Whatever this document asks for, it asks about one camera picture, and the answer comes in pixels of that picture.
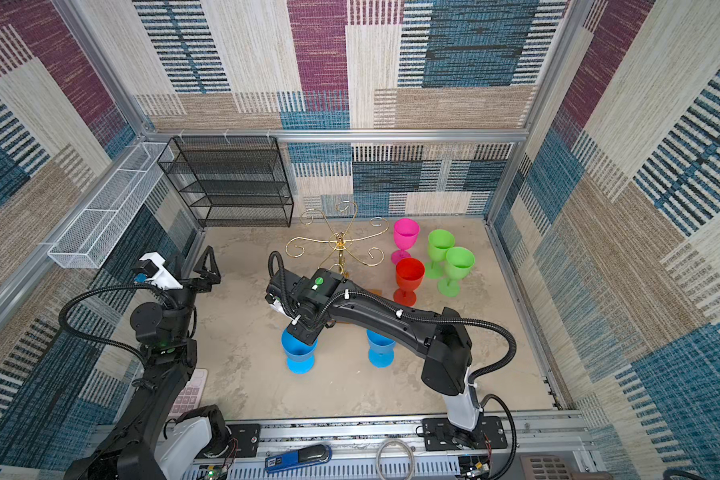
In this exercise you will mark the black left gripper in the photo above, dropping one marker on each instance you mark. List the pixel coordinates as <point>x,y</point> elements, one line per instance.
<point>204,282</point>

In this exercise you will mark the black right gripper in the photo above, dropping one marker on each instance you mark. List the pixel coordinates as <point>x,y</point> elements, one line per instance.
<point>304,334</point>

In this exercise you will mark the blue wine glass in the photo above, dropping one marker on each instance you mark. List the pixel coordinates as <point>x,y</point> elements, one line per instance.
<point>300,356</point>
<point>381,350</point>

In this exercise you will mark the red wine glass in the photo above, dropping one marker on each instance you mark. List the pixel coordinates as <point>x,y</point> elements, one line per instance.
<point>409,276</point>

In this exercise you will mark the magenta wine glass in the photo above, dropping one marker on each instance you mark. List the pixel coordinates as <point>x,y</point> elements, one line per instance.
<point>406,233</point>

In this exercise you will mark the green wine glass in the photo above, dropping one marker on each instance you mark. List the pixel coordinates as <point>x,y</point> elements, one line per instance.
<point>440,241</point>
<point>459,262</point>

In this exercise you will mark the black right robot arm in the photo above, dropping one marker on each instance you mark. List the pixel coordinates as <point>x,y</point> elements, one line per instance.
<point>315,303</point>

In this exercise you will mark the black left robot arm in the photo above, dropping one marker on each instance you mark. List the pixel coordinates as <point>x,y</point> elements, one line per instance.
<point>137,447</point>

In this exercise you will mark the wooden rack base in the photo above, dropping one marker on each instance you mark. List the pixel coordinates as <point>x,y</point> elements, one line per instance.
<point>375,292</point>

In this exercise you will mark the black mesh shelf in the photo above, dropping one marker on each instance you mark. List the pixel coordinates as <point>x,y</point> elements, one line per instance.
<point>230,181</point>

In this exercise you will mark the blue black stapler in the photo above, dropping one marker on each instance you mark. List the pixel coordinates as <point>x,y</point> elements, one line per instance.
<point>297,459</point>

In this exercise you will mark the white pink calculator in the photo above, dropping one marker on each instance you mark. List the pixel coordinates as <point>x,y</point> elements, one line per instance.
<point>190,397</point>

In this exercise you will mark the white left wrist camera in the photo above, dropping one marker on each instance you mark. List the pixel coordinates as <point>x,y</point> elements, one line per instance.
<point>150,269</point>

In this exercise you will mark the gold wire glass rack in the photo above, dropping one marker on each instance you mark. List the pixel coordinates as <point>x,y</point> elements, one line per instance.
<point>340,240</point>

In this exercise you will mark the aluminium mounting rail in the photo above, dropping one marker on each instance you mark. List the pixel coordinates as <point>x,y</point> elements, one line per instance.
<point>542,445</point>

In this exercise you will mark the white wire basket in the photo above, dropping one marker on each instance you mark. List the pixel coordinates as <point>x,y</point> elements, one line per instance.
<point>93,234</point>

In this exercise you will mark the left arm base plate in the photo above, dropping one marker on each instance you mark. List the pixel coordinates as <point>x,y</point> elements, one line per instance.
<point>243,441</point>

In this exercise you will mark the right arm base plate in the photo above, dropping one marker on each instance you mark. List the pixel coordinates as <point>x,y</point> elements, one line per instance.
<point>440,435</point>

